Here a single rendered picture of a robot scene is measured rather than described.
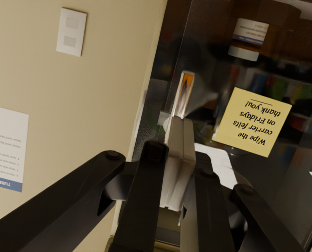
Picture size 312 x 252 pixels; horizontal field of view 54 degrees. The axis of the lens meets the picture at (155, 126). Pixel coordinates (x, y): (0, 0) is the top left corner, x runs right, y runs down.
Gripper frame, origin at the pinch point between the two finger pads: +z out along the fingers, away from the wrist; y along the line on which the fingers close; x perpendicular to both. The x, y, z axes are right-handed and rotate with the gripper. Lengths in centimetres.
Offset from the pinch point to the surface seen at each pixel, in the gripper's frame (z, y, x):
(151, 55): 23.1, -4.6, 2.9
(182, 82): 16.8, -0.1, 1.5
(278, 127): 21.7, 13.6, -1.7
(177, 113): 16.8, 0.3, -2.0
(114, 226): 23.2, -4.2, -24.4
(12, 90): 66, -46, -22
